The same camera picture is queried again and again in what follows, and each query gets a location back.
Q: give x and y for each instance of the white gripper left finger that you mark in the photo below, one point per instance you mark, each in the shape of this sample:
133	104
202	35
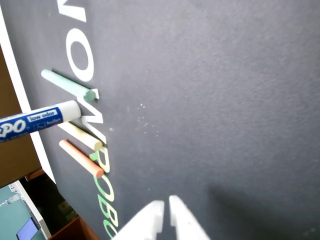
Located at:
142	225

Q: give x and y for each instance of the green chalk stick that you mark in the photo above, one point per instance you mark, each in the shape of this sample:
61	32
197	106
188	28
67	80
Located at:
65	83

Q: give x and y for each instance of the blue Expo dry-erase marker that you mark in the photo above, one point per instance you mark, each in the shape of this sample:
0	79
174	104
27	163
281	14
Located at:
37	121

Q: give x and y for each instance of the orange chalk stick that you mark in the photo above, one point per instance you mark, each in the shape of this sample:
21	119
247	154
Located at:
80	157

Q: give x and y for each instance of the dark grey WOWROBO mat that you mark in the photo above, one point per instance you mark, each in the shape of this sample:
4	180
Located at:
200	100

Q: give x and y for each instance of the yellow chalk stick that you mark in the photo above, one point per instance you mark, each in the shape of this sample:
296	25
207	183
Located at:
85	136

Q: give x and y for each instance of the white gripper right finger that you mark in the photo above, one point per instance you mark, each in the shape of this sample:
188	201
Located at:
185	225

